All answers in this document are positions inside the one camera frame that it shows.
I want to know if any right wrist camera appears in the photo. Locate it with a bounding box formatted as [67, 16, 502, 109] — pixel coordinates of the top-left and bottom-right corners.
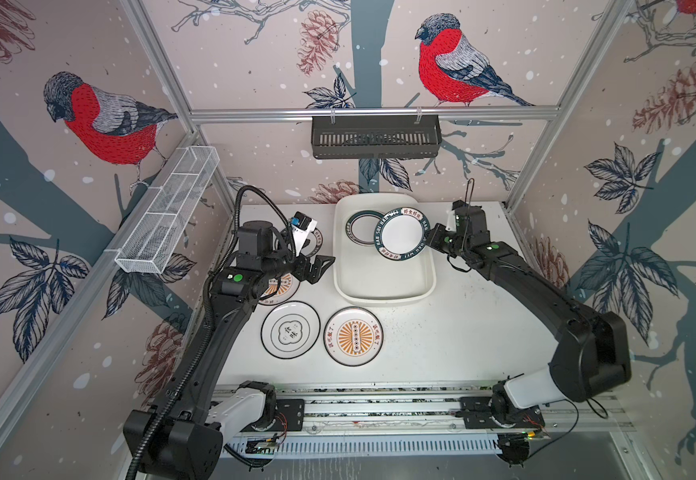
[451, 200, 470, 234]

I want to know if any black wire wall shelf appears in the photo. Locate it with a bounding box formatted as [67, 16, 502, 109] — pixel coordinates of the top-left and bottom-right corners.
[311, 115, 442, 160]

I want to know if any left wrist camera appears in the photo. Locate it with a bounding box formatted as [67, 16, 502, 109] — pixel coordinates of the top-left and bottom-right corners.
[290, 211, 318, 256]

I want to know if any green rim plate far left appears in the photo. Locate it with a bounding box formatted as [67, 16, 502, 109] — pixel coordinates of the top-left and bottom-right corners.
[301, 228, 324, 258]

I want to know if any white clover plate black rim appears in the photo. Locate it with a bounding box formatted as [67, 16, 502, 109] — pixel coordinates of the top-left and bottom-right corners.
[260, 301, 321, 360]

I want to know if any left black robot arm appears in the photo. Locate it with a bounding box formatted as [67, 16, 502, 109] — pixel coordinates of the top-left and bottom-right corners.
[123, 212, 335, 479]

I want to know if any orange sunburst plate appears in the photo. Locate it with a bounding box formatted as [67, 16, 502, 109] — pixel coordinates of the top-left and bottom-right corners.
[259, 273, 300, 306]
[322, 307, 385, 367]

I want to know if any green red rim plate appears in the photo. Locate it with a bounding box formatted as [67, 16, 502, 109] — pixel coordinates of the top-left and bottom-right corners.
[345, 210, 384, 247]

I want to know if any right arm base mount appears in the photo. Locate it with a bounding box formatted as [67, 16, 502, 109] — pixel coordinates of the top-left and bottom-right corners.
[454, 395, 545, 430]

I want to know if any orange sunburst plate centre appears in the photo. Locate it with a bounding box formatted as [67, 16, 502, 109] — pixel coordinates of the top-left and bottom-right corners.
[322, 307, 385, 367]

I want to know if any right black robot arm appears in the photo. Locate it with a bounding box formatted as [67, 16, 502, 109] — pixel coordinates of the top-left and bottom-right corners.
[425, 200, 632, 425]

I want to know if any green rim hao wei plate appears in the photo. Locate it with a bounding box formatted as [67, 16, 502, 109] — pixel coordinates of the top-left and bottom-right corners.
[373, 207, 430, 261]

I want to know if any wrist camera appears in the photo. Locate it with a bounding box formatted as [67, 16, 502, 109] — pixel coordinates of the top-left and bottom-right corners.
[451, 200, 470, 234]
[290, 211, 318, 256]

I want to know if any aluminium mounting rail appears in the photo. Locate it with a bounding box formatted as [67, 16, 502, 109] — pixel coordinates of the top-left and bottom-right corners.
[276, 382, 636, 437]

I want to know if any white plastic bin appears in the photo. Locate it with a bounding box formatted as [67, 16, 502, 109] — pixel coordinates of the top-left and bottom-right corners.
[333, 193, 436, 307]

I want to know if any white mesh wall basket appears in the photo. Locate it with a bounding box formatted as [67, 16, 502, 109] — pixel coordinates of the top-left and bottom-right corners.
[115, 146, 219, 274]

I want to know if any orange sunburst plate left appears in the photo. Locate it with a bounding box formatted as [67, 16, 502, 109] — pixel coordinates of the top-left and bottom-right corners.
[259, 273, 300, 306]

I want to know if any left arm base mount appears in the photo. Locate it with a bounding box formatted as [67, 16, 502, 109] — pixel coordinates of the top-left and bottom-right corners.
[242, 399, 305, 433]

